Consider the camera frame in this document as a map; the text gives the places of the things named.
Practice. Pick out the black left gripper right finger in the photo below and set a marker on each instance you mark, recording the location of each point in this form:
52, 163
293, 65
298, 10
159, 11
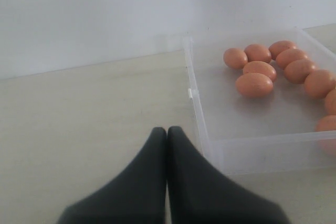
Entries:
199, 193

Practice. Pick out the brown egg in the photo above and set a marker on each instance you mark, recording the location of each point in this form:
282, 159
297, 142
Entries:
326, 126
261, 67
280, 46
319, 83
297, 71
258, 52
235, 58
290, 55
330, 102
254, 85

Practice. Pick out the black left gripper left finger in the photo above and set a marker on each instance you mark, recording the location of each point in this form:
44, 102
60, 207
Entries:
136, 195

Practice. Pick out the clear plastic container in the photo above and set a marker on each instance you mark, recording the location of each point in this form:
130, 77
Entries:
239, 135

